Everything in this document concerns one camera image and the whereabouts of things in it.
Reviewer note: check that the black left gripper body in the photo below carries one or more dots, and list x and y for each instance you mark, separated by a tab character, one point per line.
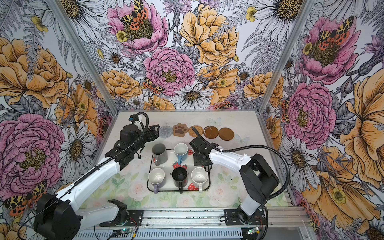
147	136

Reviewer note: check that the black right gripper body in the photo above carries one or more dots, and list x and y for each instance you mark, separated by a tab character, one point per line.
198	161

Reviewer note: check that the scratched brown wooden round coaster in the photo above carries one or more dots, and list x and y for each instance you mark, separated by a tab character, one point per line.
211	132

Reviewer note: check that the woven rattan round coaster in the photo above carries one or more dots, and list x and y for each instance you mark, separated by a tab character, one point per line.
199	129

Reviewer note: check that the grey woven round coaster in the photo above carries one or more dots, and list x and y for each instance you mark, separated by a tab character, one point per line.
165	132

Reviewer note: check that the grey mug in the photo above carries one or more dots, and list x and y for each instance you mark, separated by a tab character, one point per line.
160	154

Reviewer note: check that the light blue mug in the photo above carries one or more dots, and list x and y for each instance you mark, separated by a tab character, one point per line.
181	151

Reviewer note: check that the plain brown wooden round coaster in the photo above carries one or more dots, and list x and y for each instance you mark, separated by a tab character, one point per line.
226	134

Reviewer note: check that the cork paw print coaster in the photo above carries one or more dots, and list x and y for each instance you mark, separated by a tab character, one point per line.
180	130

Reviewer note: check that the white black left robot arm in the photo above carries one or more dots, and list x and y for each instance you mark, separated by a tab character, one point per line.
59	216

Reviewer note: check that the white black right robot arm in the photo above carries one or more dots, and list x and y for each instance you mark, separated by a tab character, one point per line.
257	175

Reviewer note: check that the black mug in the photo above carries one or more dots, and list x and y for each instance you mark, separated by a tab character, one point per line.
180	178

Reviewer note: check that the white strawberry serving tray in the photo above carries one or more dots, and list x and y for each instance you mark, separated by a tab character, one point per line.
168	183

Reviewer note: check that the green circuit board left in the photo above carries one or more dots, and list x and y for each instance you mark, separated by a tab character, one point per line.
124	231

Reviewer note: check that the green circuit board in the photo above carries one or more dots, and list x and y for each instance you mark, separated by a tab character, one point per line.
124	231
254	230

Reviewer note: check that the green circuit board right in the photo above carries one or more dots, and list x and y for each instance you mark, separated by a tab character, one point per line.
254	230

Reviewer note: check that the white mug purple handle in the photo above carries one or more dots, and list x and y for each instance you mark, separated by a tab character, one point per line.
157	178

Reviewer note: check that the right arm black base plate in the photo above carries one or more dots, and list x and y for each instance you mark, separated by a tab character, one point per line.
237	217

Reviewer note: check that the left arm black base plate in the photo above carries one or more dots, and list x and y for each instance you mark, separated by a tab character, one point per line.
135	217

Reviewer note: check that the aluminium front rail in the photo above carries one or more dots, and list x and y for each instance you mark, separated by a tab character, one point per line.
186	218

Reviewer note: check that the aluminium frame corner post left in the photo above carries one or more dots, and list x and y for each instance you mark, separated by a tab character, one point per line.
76	41

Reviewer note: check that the aluminium frame corner post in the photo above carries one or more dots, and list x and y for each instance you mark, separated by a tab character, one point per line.
291	40
76	41

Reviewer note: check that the aluminium frame corner post right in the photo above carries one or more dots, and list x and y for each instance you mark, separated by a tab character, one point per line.
291	40

